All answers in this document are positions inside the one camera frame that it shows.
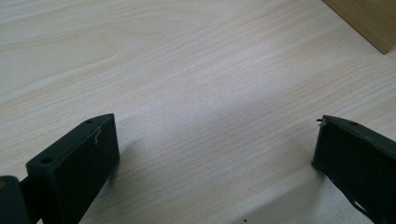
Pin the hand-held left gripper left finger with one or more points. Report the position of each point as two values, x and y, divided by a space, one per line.
74 168

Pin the brown wooden box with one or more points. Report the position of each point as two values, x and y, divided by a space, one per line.
370 21

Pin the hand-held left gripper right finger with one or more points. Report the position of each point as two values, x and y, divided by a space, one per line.
358 155

